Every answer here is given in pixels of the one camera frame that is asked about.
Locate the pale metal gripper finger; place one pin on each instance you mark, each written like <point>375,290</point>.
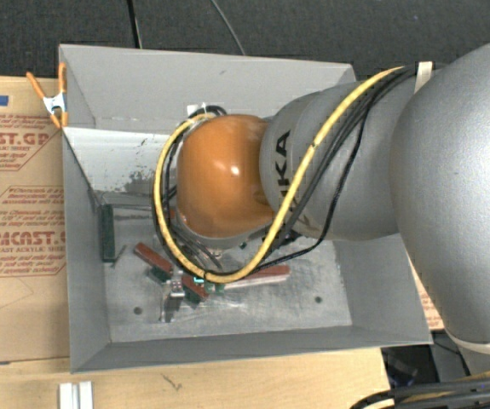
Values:
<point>175,290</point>

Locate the dark green flat block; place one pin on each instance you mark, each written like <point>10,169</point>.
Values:
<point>107,232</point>
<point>159,274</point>

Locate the red-brown flat block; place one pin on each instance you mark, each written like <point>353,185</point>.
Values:
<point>153,256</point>
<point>270,272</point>

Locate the brown cardboard board, red print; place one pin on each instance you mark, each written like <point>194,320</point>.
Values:
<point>19,305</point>

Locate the grey metal bin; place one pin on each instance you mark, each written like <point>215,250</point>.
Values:
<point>142,88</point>

